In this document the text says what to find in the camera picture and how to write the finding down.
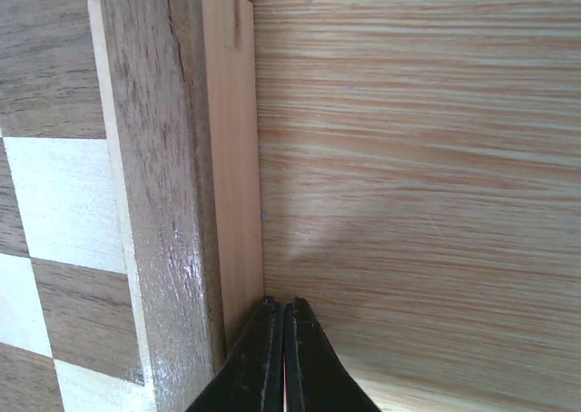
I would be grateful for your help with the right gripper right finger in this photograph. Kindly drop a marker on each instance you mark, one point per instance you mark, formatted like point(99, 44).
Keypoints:
point(315, 379)

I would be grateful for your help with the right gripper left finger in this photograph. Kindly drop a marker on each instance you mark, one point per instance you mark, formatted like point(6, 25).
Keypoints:
point(252, 376)

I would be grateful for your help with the wooden chess board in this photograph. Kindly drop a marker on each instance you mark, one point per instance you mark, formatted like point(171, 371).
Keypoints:
point(130, 213)

